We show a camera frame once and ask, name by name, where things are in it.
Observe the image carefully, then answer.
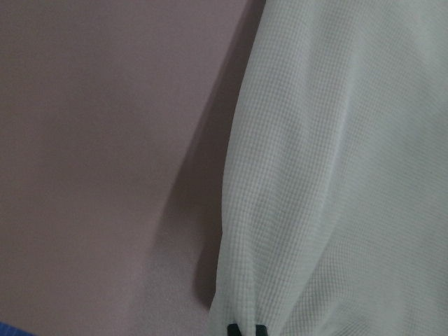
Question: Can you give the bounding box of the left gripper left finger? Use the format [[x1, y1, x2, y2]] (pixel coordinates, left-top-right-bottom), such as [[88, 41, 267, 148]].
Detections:
[[227, 324, 242, 336]]

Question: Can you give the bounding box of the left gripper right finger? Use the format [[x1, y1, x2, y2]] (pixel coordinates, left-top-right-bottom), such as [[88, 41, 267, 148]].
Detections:
[[255, 324, 268, 336]]

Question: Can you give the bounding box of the light green long-sleeve shirt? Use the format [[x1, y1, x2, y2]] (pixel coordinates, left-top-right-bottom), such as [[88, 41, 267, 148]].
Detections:
[[206, 1, 447, 335]]

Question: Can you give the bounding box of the blue tape line crosswise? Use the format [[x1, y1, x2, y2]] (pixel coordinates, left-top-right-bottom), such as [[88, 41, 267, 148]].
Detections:
[[0, 321, 29, 336]]

